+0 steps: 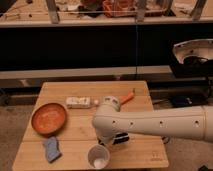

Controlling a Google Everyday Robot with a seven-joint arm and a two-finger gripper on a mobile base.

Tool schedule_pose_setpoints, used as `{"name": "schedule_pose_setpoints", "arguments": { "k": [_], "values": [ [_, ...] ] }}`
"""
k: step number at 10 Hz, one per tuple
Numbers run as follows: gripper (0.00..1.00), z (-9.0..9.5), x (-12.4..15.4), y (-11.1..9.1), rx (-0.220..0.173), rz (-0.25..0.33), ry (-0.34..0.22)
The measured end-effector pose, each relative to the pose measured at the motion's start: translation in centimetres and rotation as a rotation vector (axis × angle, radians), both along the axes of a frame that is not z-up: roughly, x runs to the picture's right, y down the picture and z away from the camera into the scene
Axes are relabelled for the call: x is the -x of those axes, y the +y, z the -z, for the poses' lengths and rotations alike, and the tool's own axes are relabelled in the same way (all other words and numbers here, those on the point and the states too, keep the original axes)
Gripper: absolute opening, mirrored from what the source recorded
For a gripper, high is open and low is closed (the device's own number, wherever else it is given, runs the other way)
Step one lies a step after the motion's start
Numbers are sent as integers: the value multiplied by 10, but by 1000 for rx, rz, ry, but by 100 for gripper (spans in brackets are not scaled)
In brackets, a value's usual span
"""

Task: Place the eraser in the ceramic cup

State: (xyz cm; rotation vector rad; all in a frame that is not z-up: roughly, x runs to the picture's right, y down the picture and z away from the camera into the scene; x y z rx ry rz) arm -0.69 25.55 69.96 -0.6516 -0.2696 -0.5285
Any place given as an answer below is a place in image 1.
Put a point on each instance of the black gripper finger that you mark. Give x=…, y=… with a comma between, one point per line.
x=121, y=138

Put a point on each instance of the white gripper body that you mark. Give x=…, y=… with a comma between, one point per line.
x=105, y=140

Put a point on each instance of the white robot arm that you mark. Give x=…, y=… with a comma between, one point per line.
x=194, y=123

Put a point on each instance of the white ceramic cup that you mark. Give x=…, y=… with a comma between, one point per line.
x=98, y=157

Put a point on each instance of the white eraser block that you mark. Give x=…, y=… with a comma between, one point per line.
x=78, y=102

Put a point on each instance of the orange ceramic bowl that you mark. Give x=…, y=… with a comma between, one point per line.
x=49, y=118

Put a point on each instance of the orange carrot toy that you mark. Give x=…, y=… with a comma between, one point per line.
x=128, y=97

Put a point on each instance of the wooden table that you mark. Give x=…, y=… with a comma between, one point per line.
x=78, y=135

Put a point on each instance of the blue folded cloth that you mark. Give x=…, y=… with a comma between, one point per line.
x=51, y=146

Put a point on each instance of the white dome device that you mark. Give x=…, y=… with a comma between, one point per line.
x=197, y=47

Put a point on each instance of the orange basket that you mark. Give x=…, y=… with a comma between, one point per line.
x=118, y=8

